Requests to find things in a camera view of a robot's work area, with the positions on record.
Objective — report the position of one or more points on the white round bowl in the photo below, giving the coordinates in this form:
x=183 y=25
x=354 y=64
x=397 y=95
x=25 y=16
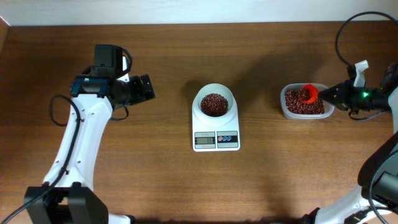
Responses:
x=214 y=88

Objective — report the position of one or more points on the orange plastic measuring scoop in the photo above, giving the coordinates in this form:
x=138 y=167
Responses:
x=308 y=94

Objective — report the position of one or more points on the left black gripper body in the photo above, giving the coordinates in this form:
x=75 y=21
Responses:
x=145 y=88

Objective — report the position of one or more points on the red adzuki beans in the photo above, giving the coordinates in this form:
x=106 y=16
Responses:
x=294 y=105

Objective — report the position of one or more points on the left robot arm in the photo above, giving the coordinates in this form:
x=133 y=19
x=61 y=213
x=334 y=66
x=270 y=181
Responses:
x=66 y=194

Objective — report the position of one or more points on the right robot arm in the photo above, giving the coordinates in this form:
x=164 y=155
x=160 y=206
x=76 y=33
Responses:
x=376 y=193

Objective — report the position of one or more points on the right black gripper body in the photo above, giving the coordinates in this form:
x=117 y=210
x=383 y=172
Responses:
x=343 y=96

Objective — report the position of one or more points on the red beans in bowl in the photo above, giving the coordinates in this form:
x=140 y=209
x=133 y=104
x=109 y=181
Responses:
x=214 y=105

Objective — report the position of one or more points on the clear plastic food container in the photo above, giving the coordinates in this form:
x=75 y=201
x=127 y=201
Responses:
x=329 y=109

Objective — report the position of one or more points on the white digital kitchen scale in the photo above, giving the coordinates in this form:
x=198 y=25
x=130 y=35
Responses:
x=213 y=134

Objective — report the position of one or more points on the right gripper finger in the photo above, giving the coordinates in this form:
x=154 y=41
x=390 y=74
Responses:
x=331 y=99
x=334 y=90

